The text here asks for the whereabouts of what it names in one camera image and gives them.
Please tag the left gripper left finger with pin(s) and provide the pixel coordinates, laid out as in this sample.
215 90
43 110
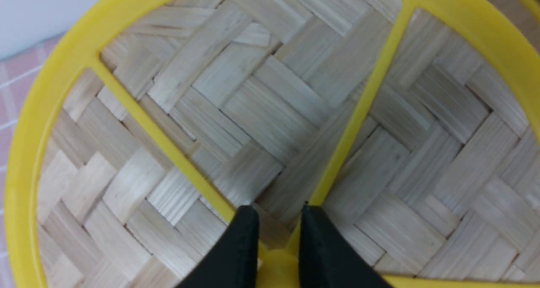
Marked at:
233 261

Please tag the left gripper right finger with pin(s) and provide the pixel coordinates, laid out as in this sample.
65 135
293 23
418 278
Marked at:
327 260

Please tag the yellow woven bamboo steamer lid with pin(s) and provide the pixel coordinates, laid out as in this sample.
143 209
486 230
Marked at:
413 123

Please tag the pink checkered tablecloth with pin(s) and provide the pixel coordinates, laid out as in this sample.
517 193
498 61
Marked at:
18 72

